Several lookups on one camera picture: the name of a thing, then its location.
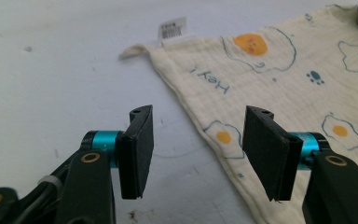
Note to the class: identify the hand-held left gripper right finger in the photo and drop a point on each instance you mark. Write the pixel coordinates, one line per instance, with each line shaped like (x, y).
(267, 152)

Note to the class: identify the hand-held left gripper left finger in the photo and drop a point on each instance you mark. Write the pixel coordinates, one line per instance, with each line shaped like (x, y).
(136, 155)

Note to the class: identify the cream printed cloth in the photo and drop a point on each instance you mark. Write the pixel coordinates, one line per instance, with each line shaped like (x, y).
(276, 99)

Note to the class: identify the white grid mat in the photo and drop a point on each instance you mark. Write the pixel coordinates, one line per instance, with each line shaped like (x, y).
(43, 77)

